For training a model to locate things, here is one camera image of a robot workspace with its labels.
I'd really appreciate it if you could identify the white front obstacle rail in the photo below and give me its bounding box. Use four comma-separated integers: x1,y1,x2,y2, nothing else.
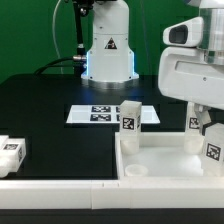
0,178,224,209

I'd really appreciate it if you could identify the white marker sheet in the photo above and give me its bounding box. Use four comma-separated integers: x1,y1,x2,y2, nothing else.
66,105,160,124

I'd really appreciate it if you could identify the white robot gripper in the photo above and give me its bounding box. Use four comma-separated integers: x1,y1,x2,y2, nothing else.
158,47,224,135

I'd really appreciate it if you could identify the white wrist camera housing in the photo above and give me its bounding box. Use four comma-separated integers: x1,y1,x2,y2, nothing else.
163,17,204,47

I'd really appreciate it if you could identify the black cable on table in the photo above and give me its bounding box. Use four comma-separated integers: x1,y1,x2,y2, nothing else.
34,57,83,76

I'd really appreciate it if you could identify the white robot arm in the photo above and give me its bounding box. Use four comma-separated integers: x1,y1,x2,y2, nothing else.
81,0,224,134

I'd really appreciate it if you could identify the white thin cable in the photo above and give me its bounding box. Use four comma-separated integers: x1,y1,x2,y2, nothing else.
52,0,65,76

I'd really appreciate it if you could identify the white square table top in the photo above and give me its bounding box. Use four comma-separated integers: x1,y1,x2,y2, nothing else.
115,132,224,179

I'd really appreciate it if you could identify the black camera pole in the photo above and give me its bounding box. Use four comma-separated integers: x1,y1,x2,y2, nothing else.
72,0,94,77

